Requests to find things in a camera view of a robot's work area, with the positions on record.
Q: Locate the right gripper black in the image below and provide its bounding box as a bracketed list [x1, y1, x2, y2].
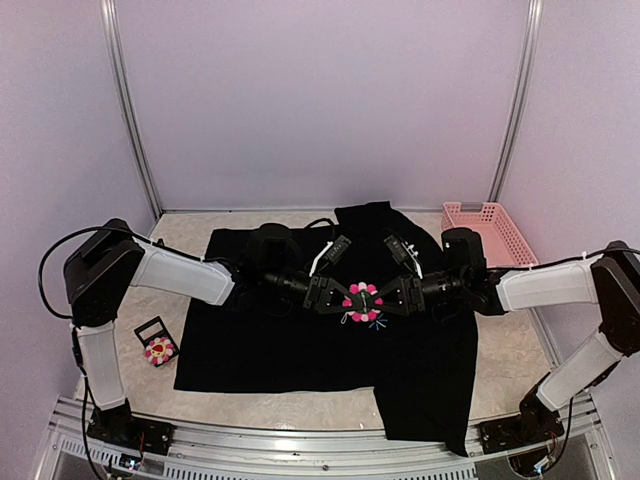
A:
[366, 269, 467, 316]

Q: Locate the flower brooch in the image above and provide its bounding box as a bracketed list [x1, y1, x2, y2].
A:
[145, 337, 175, 366]
[342, 282, 385, 328]

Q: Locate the black t-shirt blue logo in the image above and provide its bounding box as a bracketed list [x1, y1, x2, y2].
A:
[174, 202, 478, 457]

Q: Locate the pink plastic basket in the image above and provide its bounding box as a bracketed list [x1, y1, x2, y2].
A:
[441, 202, 538, 267]

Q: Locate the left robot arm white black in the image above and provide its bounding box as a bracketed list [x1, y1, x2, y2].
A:
[63, 218, 364, 455]

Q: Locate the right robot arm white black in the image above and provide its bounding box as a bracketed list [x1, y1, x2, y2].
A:
[361, 227, 639, 454]

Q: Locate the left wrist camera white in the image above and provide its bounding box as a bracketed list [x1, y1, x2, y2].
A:
[308, 235, 351, 277]

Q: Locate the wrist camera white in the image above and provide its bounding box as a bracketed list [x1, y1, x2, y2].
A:
[308, 235, 351, 277]
[384, 235, 424, 279]

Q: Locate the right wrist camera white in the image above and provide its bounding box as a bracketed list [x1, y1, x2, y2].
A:
[384, 235, 424, 279]

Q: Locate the front aluminium rail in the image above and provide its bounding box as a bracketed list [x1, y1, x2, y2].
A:
[27, 386, 621, 479]

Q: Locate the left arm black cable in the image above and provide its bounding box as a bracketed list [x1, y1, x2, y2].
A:
[38, 217, 336, 321]

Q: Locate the right aluminium frame post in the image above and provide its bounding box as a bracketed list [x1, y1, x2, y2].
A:
[485, 0, 544, 203]

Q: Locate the aluminium frame post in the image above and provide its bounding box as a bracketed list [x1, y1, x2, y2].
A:
[485, 0, 544, 203]
[100, 0, 164, 221]

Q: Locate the left aluminium frame post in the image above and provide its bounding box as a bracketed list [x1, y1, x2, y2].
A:
[100, 0, 164, 221]

